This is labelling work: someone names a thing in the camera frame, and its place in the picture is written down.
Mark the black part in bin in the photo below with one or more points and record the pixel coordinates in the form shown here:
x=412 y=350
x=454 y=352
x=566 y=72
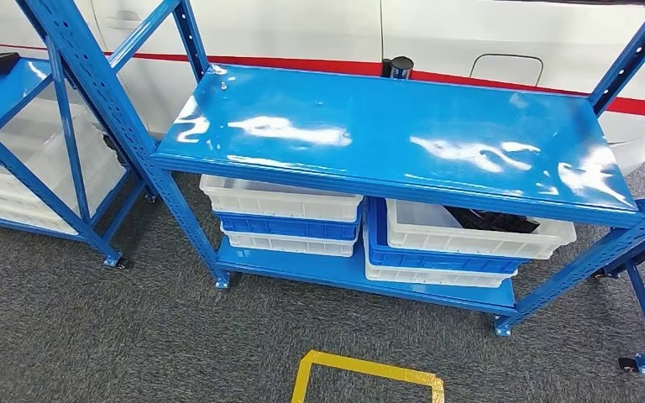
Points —
x=495 y=221

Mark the white vehicle body red stripe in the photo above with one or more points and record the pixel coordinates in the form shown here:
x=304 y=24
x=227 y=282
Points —
x=300 y=28

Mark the white plastic bin stack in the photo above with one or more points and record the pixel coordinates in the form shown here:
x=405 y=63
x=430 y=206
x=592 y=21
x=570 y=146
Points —
x=33 y=161

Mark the black cylinder post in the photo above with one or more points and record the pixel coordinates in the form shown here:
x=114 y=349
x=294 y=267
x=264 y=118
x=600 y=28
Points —
x=400 y=66

